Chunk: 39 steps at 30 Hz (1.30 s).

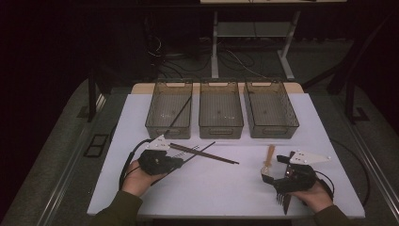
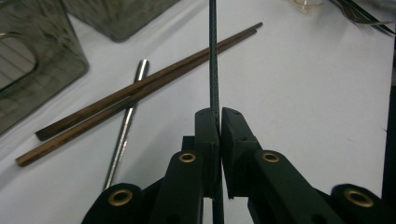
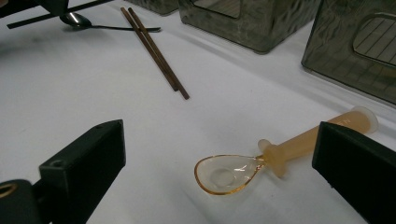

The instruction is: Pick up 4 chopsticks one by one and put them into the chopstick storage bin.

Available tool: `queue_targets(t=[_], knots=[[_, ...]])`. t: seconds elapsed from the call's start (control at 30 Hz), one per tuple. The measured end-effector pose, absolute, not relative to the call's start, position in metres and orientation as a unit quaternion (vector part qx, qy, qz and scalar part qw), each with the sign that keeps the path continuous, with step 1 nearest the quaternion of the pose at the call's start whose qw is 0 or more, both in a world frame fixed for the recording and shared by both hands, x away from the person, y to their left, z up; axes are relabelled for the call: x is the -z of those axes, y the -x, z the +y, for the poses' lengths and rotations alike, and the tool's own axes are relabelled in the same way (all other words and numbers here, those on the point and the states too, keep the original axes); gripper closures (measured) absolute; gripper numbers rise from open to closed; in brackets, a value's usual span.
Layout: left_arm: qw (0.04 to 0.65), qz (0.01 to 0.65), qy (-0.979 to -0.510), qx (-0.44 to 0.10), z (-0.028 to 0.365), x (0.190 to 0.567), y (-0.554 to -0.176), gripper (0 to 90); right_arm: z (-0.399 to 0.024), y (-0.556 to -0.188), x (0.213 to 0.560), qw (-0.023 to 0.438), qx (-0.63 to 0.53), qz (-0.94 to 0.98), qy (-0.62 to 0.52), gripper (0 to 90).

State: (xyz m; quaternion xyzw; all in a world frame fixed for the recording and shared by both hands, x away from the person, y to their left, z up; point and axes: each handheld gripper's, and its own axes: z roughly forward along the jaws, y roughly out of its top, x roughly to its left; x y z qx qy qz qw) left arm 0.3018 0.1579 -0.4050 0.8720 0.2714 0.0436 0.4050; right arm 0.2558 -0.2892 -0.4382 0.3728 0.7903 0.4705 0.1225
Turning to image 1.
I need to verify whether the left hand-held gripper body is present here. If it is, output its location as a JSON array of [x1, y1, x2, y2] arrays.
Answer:
[[137, 135, 173, 176]]

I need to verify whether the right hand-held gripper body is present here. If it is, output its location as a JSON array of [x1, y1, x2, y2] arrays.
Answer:
[[272, 150, 332, 193]]

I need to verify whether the amber plastic spoon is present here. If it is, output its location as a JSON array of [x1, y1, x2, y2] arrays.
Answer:
[[260, 144, 277, 177]]

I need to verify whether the translucent brown plastic bin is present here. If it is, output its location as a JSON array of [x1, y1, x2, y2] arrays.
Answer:
[[198, 80, 245, 140], [144, 80, 194, 140], [243, 79, 300, 139]]

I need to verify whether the person's right hand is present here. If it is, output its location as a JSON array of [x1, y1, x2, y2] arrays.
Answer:
[[288, 180, 334, 215]]

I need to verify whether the person's left hand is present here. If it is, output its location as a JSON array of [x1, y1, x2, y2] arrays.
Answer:
[[121, 159, 168, 199]]

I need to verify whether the white table sheet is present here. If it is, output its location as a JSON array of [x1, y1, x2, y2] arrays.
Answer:
[[87, 92, 366, 219]]

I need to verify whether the left hand-held gripper cable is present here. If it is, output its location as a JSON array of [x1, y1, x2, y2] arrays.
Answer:
[[118, 137, 155, 191]]

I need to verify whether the hand-held gripper cable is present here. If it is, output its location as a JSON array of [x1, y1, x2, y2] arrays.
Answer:
[[313, 169, 336, 202], [118, 137, 155, 191]]

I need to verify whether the right hand-held gripper cable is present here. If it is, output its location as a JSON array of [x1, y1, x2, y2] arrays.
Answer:
[[313, 169, 336, 202]]

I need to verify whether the long black cable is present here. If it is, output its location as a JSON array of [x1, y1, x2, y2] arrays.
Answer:
[[329, 137, 372, 208]]

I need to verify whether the aluminium rail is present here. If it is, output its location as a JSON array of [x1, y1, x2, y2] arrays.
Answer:
[[341, 114, 399, 215], [37, 93, 108, 226]]

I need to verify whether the black stand post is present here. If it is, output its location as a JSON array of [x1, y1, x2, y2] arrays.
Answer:
[[87, 70, 111, 123]]

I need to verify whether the black floor cable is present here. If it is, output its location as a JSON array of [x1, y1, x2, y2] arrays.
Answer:
[[154, 51, 212, 79]]

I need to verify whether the black stand frame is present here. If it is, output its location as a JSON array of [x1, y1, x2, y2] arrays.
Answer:
[[300, 12, 399, 125]]

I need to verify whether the white floor cable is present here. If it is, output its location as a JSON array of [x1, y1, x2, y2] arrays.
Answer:
[[225, 49, 268, 79]]

